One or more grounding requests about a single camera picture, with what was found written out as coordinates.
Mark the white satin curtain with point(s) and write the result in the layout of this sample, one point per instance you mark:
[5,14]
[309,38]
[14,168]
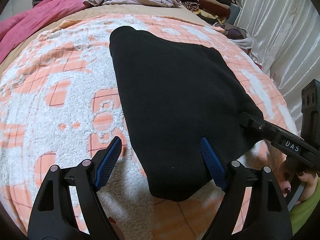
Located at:
[285,37]

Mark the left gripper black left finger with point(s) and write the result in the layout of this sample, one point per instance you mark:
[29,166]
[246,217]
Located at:
[52,215]

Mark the pink quilt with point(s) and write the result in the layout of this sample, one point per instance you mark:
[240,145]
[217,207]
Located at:
[18,28]

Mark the plastic bag with clothes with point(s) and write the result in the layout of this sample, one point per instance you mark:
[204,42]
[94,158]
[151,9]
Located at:
[237,35]

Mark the pink and white fleece blanket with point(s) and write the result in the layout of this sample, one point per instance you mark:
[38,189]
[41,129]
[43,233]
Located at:
[60,105]

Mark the person's right hand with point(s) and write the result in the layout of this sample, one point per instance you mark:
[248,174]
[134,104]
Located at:
[285,173]

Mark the beige bed sheet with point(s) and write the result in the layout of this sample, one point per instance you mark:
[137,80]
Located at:
[181,13]

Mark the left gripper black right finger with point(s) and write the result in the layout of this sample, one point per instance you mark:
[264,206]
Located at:
[267,215]

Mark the black sweatshirt with orange print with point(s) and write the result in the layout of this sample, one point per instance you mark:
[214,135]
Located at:
[182,106]

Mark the stack of folded clothes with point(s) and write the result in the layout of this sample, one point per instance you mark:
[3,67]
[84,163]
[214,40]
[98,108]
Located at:
[205,0]

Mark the green sleeve right forearm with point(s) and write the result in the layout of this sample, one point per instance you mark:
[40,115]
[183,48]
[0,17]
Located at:
[301,212]

